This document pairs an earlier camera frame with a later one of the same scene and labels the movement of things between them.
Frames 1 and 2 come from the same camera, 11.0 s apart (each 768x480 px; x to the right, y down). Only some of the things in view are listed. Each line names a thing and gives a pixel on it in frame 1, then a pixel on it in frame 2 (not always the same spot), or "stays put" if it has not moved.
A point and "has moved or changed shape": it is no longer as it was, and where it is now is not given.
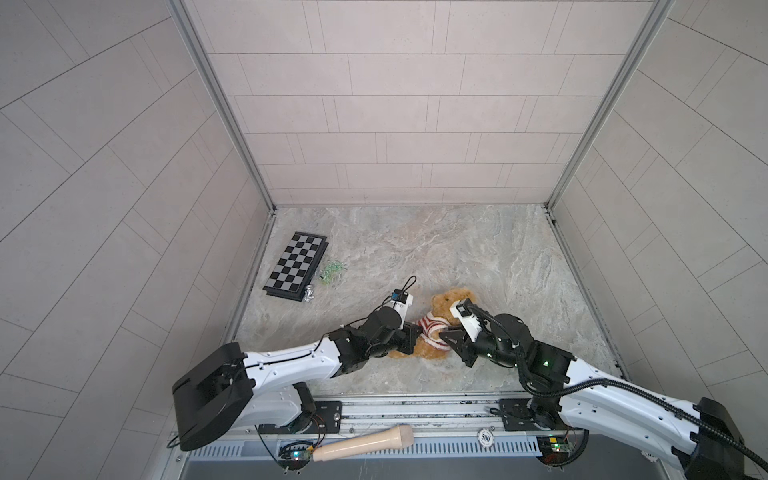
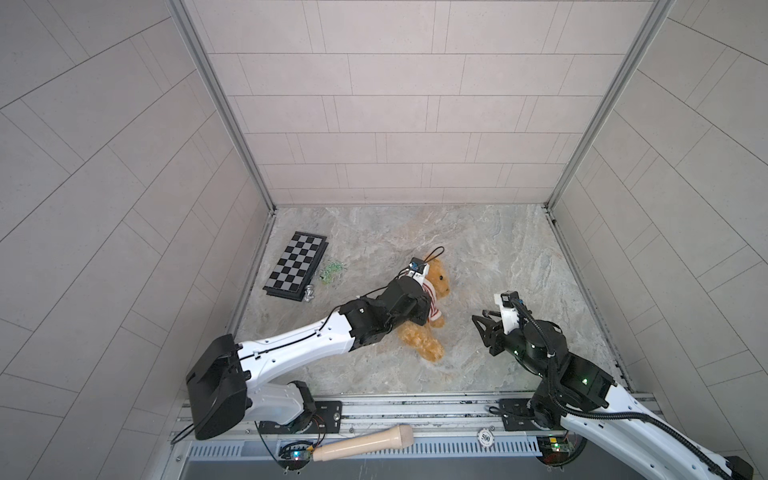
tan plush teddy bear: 440,306 has moved or changed shape
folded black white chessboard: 297,267 stays put
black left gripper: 408,339 -> 421,306
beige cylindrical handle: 376,441 stays put
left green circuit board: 294,455 stays put
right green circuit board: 553,451 stays put
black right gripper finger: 455,339 -> 485,333
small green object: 327,276 stays put
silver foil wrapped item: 308,293 stays put
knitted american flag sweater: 428,324 -> 433,312
